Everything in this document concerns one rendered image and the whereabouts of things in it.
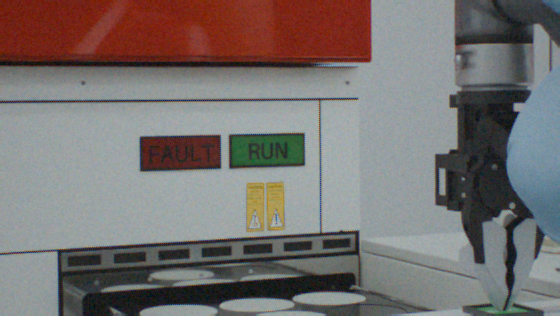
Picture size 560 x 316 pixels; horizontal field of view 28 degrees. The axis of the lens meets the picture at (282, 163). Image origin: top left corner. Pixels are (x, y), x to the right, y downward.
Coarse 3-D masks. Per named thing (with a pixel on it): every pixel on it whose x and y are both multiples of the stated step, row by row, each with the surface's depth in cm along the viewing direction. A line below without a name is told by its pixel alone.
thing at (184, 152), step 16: (144, 144) 154; (160, 144) 154; (176, 144) 155; (192, 144) 156; (208, 144) 157; (144, 160) 154; (160, 160) 155; (176, 160) 156; (192, 160) 156; (208, 160) 157
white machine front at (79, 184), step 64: (0, 64) 146; (0, 128) 146; (64, 128) 149; (128, 128) 153; (192, 128) 157; (256, 128) 161; (320, 128) 165; (0, 192) 146; (64, 192) 150; (128, 192) 153; (192, 192) 157; (320, 192) 166; (0, 256) 147
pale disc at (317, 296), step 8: (296, 296) 156; (304, 296) 156; (312, 296) 156; (320, 296) 156; (328, 296) 156; (336, 296) 156; (344, 296) 156; (352, 296) 156; (360, 296) 156; (320, 304) 150; (328, 304) 150; (336, 304) 150
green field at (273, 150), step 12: (240, 144) 159; (252, 144) 160; (264, 144) 161; (276, 144) 162; (288, 144) 162; (300, 144) 163; (240, 156) 159; (252, 156) 160; (264, 156) 161; (276, 156) 162; (288, 156) 162; (300, 156) 163
